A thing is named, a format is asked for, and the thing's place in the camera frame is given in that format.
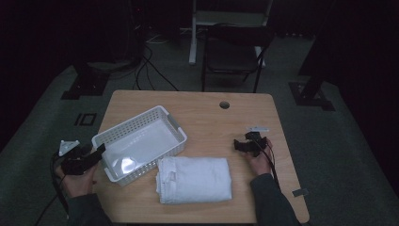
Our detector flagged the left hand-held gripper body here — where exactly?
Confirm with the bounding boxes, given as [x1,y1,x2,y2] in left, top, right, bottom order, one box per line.
[58,139,97,176]

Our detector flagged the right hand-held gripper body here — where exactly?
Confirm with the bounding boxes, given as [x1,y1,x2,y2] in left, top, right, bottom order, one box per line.
[245,125,271,158]

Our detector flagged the white plastic basket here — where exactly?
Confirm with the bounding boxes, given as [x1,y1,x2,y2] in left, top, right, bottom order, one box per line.
[90,105,188,187]

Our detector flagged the white towel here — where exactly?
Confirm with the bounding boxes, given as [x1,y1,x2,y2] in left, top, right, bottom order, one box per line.
[155,155,233,205]

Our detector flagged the person's left hand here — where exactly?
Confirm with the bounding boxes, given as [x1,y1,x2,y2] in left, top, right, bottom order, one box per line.
[55,161,99,199]

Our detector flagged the person's right hand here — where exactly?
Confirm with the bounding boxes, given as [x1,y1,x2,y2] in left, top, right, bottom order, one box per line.
[247,138,274,177]

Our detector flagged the grey tape piece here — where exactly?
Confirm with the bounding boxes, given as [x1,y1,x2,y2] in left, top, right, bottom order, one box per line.
[292,187,310,198]

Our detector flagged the black stand base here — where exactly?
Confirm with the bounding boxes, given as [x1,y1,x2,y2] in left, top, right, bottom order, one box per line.
[288,70,336,112]
[60,61,111,101]

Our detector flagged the black folding chair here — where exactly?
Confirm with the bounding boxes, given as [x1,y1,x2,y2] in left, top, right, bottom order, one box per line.
[200,23,275,94]

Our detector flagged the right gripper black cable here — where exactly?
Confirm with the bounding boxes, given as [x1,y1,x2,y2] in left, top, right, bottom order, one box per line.
[254,137,282,191]

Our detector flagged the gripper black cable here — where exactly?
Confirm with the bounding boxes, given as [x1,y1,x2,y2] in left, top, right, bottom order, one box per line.
[254,137,282,191]
[33,151,71,226]

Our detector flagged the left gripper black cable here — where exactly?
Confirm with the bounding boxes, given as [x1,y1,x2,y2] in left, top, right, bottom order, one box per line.
[33,151,71,226]

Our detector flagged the black floor cables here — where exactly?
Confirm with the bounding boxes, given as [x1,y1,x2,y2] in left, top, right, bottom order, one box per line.
[133,43,181,92]

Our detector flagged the white metal stand frame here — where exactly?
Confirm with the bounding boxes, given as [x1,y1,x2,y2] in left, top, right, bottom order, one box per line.
[188,0,275,68]

